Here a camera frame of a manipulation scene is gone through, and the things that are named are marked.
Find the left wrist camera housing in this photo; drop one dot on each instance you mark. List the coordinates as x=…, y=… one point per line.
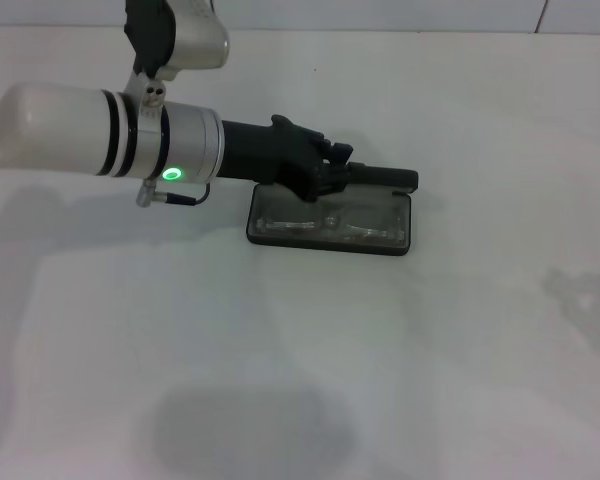
x=195, y=40

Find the clear white glasses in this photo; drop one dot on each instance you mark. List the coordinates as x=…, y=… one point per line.
x=331, y=222

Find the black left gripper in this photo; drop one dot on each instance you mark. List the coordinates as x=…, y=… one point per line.
x=265, y=150

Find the black glasses case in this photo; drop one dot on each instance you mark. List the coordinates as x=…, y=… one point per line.
x=380, y=247

